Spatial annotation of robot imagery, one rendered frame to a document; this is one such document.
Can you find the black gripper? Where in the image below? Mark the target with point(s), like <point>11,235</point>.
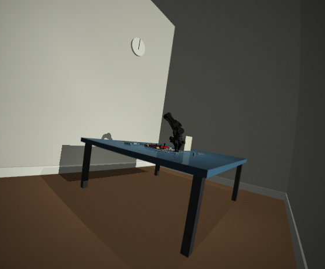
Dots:
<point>177,142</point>

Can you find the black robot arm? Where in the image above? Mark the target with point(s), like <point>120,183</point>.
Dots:
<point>175,125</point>

